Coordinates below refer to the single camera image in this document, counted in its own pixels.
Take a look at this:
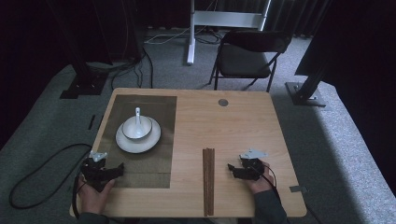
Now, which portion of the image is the bundle of black floor cables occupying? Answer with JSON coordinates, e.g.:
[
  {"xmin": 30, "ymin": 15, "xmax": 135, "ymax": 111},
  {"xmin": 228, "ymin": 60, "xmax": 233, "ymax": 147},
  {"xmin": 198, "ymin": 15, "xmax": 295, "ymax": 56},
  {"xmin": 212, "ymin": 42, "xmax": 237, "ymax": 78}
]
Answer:
[{"xmin": 110, "ymin": 46, "xmax": 155, "ymax": 91}]

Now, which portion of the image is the black metal stand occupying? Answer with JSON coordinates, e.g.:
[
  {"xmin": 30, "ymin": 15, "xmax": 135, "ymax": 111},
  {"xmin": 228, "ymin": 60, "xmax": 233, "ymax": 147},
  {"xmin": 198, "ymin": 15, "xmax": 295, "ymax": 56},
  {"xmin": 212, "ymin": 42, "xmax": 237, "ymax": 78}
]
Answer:
[
  {"xmin": 285, "ymin": 60, "xmax": 332, "ymax": 108},
  {"xmin": 46, "ymin": 0, "xmax": 110, "ymax": 100}
]

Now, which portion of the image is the person's left hand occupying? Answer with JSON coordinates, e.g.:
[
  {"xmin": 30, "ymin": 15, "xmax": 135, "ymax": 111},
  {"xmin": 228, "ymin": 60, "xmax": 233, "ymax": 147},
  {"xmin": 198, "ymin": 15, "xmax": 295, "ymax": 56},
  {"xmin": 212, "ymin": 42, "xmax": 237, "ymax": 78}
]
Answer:
[{"xmin": 78, "ymin": 176, "xmax": 116, "ymax": 216}]

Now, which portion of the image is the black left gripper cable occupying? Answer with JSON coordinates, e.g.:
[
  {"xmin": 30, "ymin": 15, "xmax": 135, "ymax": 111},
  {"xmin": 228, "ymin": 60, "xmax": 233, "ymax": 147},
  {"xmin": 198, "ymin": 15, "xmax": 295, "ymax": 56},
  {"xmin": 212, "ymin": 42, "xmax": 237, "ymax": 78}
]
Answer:
[{"xmin": 71, "ymin": 174, "xmax": 89, "ymax": 219}]

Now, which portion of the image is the white bowl with brown rim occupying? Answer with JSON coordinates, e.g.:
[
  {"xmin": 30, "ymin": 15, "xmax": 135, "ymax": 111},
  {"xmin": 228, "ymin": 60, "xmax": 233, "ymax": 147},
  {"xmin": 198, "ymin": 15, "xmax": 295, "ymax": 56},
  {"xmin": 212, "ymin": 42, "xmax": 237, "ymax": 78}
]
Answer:
[{"xmin": 120, "ymin": 114, "xmax": 153, "ymax": 140}]

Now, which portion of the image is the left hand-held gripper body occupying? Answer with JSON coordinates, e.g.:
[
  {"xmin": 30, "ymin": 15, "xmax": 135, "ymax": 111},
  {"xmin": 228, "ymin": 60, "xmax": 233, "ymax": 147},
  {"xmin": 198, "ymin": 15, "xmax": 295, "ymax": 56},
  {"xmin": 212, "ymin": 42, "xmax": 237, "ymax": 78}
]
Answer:
[{"xmin": 80, "ymin": 150, "xmax": 115, "ymax": 192}]

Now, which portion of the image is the long black floor cable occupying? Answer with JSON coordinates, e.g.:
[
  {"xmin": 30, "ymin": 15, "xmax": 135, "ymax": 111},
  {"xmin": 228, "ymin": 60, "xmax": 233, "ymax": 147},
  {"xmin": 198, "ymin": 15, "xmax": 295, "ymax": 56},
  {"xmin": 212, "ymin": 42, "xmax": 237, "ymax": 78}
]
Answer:
[{"xmin": 8, "ymin": 143, "xmax": 93, "ymax": 210}]

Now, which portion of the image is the white metal stand frame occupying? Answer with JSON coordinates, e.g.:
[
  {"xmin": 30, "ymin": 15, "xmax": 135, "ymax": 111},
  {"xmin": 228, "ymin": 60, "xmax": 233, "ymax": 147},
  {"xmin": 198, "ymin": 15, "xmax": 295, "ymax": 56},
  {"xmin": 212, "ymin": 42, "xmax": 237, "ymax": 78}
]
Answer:
[{"xmin": 186, "ymin": 0, "xmax": 273, "ymax": 65}]

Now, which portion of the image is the white floor cable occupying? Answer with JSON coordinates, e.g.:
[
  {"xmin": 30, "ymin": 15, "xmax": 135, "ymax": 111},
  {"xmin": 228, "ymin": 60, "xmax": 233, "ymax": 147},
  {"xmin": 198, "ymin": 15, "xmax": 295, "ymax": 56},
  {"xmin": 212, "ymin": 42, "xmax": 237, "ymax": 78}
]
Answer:
[{"xmin": 144, "ymin": 26, "xmax": 191, "ymax": 45}]

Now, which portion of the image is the black folding chair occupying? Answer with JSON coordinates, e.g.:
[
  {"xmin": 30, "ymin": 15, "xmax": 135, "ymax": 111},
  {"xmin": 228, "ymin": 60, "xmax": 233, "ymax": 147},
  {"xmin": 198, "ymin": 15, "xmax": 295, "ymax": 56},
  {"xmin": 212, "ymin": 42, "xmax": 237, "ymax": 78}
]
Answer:
[{"xmin": 208, "ymin": 30, "xmax": 293, "ymax": 93}]

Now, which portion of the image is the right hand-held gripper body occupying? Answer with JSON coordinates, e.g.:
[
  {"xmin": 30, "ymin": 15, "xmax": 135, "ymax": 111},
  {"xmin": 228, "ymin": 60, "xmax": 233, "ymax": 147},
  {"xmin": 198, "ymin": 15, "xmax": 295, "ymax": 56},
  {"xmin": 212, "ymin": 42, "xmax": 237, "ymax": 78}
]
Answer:
[{"xmin": 239, "ymin": 148, "xmax": 268, "ymax": 182}]

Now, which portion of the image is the white ceramic spoon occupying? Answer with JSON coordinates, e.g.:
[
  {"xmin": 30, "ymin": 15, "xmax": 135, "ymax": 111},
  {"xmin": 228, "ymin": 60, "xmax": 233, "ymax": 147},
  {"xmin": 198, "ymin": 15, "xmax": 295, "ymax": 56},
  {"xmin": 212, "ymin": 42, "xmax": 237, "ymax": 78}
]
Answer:
[{"xmin": 132, "ymin": 106, "xmax": 145, "ymax": 138}]

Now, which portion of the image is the black and red gripper cable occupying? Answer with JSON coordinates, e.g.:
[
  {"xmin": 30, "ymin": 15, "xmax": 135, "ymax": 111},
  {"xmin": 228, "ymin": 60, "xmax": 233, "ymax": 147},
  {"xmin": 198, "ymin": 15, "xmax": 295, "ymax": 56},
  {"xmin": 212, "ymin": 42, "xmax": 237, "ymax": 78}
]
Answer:
[{"xmin": 261, "ymin": 163, "xmax": 322, "ymax": 224}]

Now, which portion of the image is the brown wooden chopstick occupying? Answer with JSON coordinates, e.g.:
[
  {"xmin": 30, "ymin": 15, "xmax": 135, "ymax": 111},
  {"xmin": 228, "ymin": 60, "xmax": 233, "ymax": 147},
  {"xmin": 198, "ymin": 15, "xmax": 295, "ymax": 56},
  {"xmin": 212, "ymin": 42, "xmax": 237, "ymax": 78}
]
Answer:
[
  {"xmin": 202, "ymin": 147, "xmax": 210, "ymax": 217},
  {"xmin": 207, "ymin": 147, "xmax": 216, "ymax": 217}
]

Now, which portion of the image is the person's right hand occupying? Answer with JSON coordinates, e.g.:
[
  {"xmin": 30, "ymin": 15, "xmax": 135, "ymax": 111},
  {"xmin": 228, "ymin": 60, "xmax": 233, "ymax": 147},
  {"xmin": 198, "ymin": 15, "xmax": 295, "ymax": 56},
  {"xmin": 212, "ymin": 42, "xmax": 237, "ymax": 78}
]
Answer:
[{"xmin": 246, "ymin": 161, "xmax": 276, "ymax": 195}]

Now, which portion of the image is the white plate with brown rim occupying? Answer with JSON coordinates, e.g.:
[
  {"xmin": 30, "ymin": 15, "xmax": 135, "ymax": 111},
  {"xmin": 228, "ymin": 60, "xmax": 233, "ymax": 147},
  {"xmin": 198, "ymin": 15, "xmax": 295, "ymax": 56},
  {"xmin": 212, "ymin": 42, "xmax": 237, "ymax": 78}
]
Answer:
[{"xmin": 115, "ymin": 116, "xmax": 163, "ymax": 154}]

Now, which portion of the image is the brown woven placemat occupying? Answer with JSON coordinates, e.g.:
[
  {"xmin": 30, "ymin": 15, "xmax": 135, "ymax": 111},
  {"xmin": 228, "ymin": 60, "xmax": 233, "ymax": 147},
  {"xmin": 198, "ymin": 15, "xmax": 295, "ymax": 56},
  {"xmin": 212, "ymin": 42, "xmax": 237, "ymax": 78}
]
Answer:
[{"xmin": 97, "ymin": 93, "xmax": 177, "ymax": 189}]

